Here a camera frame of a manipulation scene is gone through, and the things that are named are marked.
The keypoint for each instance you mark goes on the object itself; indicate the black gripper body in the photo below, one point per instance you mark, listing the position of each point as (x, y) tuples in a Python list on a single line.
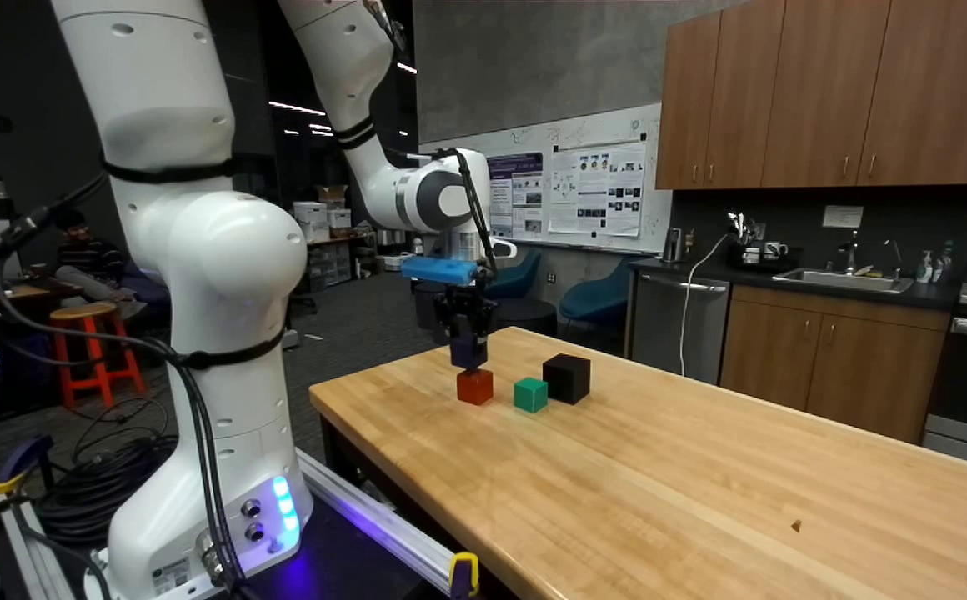
[(467, 308)]

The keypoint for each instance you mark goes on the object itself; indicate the purple block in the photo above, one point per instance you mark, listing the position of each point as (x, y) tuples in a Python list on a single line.
[(467, 356)]

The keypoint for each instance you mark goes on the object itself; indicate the green block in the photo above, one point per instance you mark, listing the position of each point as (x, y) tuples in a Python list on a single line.
[(531, 396)]

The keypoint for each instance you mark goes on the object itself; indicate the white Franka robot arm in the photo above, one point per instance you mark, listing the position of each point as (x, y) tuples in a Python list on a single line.
[(228, 255)]

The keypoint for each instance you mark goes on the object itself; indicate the orange block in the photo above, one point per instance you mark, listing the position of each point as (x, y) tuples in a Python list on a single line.
[(476, 389)]

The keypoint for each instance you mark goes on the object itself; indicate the black block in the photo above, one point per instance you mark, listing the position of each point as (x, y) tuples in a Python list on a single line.
[(565, 377)]

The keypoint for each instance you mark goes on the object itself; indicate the blue lounge chair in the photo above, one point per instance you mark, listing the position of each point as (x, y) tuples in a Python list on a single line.
[(518, 279), (596, 297)]

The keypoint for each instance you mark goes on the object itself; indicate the purple poster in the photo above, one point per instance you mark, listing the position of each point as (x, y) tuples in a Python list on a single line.
[(518, 197)]

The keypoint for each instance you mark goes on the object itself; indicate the white poster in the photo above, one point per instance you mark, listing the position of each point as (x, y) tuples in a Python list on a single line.
[(598, 188)]

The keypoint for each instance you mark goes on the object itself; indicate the stainless steel dishwasher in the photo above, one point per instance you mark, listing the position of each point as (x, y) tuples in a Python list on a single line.
[(660, 329)]

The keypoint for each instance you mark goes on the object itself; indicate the steel kettle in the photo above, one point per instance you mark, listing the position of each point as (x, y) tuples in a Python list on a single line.
[(679, 248)]

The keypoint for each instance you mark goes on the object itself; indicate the yellow clamp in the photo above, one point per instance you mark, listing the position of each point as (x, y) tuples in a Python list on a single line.
[(3, 489), (461, 573)]

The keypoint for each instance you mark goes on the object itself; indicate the white whiteboard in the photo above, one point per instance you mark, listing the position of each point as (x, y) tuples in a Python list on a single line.
[(660, 177)]

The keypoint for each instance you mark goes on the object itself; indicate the coffee maker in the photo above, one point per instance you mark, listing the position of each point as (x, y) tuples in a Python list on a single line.
[(759, 248)]

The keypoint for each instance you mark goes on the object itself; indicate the wide wooden base cabinet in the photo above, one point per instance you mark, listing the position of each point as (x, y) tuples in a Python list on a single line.
[(828, 360)]

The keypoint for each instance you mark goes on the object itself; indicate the steel kitchen sink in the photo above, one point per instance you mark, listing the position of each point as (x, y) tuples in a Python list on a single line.
[(838, 279)]

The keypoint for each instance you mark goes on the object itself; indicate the orange stool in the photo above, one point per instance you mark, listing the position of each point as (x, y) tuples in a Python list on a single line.
[(88, 315)]

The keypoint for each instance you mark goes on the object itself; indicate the seated person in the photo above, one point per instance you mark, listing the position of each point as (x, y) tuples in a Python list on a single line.
[(88, 261)]

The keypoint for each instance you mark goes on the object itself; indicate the kitchen faucet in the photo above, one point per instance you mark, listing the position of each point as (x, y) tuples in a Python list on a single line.
[(851, 255)]

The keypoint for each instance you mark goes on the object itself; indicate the black kitchen countertop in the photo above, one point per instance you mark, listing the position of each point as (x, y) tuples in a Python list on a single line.
[(927, 297)]

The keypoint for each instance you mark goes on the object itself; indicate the soap bottles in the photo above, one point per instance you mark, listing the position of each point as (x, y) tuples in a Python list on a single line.
[(935, 268)]

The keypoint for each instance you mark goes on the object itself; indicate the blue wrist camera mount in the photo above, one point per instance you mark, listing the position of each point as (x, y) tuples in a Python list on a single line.
[(437, 268)]

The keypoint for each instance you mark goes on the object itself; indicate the black table frame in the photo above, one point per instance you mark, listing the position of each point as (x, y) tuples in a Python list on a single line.
[(341, 453)]

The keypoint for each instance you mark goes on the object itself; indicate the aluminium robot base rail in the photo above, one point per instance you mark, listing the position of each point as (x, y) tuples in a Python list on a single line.
[(394, 529)]

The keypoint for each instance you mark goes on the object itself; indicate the white wall outlet plate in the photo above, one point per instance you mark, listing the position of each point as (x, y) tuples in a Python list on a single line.
[(842, 218)]

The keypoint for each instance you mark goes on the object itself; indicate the wooden wall cabinets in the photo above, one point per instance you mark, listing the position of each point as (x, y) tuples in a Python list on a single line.
[(838, 89)]

